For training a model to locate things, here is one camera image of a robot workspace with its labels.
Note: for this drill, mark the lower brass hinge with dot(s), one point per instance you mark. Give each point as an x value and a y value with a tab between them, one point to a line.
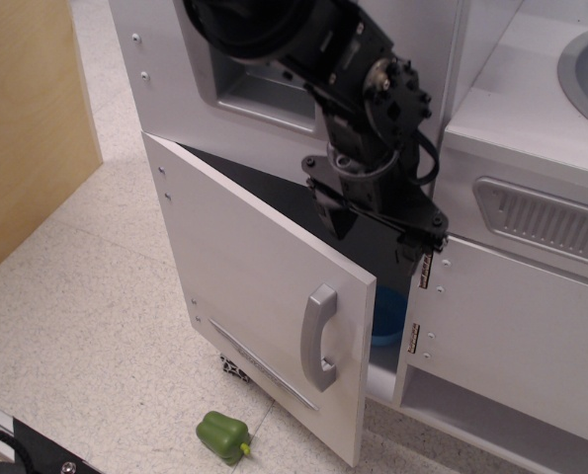
413	339

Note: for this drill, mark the silver vent panel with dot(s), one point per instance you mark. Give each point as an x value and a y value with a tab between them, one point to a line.
536	218

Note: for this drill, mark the silver fridge emblem trim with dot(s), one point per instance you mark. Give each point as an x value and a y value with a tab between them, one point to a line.
264	368

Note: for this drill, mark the white toy fridge cabinet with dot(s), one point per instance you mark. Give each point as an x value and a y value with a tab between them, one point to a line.
287	140

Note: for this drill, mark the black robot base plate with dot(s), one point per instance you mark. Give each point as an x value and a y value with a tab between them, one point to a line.
36	453

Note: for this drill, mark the silver ice dispenser recess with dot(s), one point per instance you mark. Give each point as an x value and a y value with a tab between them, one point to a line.
257	91

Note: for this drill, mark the green toy bell pepper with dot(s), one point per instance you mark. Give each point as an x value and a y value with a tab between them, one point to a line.
226	437

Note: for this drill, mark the white fridge door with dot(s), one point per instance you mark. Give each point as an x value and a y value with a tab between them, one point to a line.
251	269

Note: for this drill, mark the brass hinge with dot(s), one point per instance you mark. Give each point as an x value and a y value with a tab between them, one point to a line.
413	339
425	271

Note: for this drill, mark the upper brass hinge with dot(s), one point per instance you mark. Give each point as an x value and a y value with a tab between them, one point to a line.
425	271

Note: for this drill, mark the silver fridge door handle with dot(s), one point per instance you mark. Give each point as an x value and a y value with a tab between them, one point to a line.
320	307

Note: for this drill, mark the white dishwasher door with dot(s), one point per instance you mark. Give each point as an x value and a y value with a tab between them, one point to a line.
512	332

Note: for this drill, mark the plywood board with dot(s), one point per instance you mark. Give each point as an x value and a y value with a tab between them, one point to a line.
48	141

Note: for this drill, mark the aluminium extrusion rail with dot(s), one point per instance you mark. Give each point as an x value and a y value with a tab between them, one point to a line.
229	367

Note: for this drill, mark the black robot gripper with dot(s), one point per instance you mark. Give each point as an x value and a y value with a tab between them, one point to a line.
391	195

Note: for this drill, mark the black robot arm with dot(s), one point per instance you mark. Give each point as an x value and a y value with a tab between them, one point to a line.
371	102

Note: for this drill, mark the white kitchen counter unit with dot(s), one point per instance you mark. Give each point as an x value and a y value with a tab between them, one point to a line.
515	125

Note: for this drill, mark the blue bowl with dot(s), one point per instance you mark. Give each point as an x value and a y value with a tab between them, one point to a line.
389	317

